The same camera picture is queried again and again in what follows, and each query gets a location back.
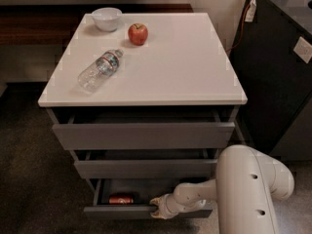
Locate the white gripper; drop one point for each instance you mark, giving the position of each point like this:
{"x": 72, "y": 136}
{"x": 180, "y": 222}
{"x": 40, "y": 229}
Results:
{"x": 167, "y": 206}

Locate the grey bottom drawer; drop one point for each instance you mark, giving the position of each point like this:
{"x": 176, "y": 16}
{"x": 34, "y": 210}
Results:
{"x": 143, "y": 190}

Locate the grey drawer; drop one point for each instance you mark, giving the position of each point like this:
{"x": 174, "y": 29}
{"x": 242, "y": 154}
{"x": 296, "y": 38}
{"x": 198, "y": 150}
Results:
{"x": 143, "y": 127}
{"x": 143, "y": 190}
{"x": 145, "y": 163}

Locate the red coke can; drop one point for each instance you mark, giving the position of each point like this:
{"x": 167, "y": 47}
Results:
{"x": 121, "y": 199}

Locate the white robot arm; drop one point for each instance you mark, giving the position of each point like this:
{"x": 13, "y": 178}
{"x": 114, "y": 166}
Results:
{"x": 245, "y": 185}

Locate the grey middle drawer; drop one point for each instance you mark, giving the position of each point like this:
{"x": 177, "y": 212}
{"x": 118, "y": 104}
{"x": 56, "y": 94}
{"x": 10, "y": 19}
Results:
{"x": 145, "y": 163}

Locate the grey top drawer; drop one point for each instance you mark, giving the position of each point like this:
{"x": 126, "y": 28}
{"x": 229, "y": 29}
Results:
{"x": 143, "y": 127}

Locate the white cabinet counter top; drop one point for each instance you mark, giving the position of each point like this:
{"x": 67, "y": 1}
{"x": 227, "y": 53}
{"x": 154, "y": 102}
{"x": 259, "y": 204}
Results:
{"x": 182, "y": 62}

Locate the clear plastic water bottle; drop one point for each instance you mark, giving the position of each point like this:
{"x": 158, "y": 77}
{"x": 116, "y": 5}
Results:
{"x": 100, "y": 70}

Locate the black cabinet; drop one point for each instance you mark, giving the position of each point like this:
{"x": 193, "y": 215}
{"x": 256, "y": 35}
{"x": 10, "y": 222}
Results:
{"x": 277, "y": 82}

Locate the red apple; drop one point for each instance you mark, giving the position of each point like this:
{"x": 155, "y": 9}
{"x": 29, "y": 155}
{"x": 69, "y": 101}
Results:
{"x": 137, "y": 34}

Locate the white bowl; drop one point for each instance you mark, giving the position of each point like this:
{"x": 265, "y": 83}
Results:
{"x": 106, "y": 19}

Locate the dark wooden bench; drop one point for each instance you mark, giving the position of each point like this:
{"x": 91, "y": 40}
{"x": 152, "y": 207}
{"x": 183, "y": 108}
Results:
{"x": 41, "y": 24}

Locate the white paper tag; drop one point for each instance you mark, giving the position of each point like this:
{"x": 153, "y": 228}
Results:
{"x": 251, "y": 11}

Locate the white wall outlet plate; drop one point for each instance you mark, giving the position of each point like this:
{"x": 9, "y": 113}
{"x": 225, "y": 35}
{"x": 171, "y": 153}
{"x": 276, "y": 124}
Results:
{"x": 303, "y": 49}

